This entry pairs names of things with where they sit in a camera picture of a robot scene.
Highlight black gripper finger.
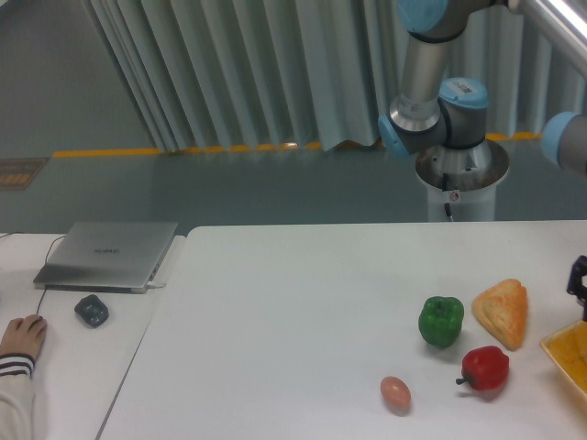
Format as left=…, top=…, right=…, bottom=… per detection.
left=566, top=255, right=587, bottom=321

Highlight white striped sleeve forearm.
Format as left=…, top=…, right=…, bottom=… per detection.
left=1, top=353, right=35, bottom=439

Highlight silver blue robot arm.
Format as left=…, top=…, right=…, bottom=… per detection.
left=378, top=1, right=586, bottom=221

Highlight red bell pepper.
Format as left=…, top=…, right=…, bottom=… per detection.
left=455, top=346, right=510, bottom=391

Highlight green bell pepper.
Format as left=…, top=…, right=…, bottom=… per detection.
left=418, top=296, right=464, bottom=348

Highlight person's hand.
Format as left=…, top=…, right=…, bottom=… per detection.
left=1, top=315, right=47, bottom=360

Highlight yellow woven basket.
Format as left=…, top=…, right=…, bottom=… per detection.
left=539, top=320, right=586, bottom=417

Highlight triangular bread pastry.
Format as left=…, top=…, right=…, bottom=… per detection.
left=471, top=279, right=528, bottom=351

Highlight brown egg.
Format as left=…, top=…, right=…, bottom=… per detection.
left=380, top=376, right=411, bottom=411

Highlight pale green curtain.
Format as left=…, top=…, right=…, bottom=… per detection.
left=86, top=1, right=586, bottom=151

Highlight silver closed laptop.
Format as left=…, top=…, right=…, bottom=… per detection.
left=33, top=222, right=177, bottom=293

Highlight dark grey small device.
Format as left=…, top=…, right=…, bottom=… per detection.
left=74, top=294, right=109, bottom=328

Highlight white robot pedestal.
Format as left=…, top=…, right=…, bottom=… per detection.
left=415, top=140, right=509, bottom=222

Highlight black pedestal cable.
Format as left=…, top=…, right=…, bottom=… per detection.
left=441, top=171, right=456, bottom=223

